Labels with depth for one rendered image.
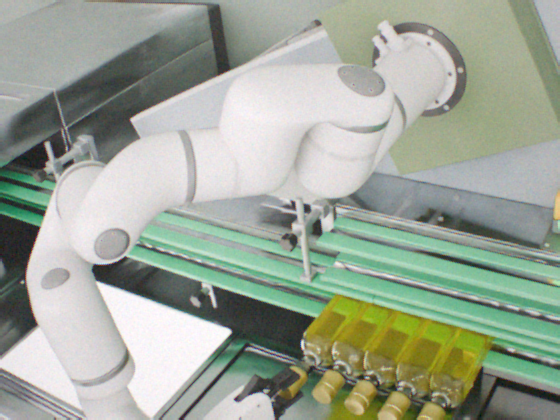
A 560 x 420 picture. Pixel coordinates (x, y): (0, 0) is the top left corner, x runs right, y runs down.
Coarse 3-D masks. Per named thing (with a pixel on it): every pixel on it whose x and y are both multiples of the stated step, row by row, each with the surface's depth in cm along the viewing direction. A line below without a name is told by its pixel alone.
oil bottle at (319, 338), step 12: (336, 300) 124; (348, 300) 123; (360, 300) 123; (324, 312) 122; (336, 312) 121; (348, 312) 121; (312, 324) 120; (324, 324) 119; (336, 324) 119; (348, 324) 120; (312, 336) 117; (324, 336) 117; (336, 336) 117; (312, 348) 116; (324, 348) 115; (324, 360) 116
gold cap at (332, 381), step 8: (328, 376) 110; (336, 376) 110; (320, 384) 109; (328, 384) 109; (336, 384) 110; (312, 392) 110; (320, 392) 109; (328, 392) 108; (336, 392) 109; (320, 400) 110; (328, 400) 109
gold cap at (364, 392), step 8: (360, 384) 108; (368, 384) 108; (352, 392) 107; (360, 392) 106; (368, 392) 107; (376, 392) 108; (352, 400) 105; (360, 400) 105; (368, 400) 106; (352, 408) 107; (360, 408) 105
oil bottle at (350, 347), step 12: (360, 312) 120; (372, 312) 120; (384, 312) 119; (360, 324) 118; (372, 324) 117; (384, 324) 118; (348, 336) 116; (360, 336) 115; (372, 336) 115; (336, 348) 114; (348, 348) 113; (360, 348) 113; (336, 360) 114; (348, 360) 112; (360, 360) 113; (360, 372) 114
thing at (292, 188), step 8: (296, 176) 140; (288, 184) 139; (296, 184) 138; (272, 192) 138; (280, 192) 137; (288, 192) 136; (296, 192) 136; (304, 192) 136; (304, 200) 134; (312, 200) 133
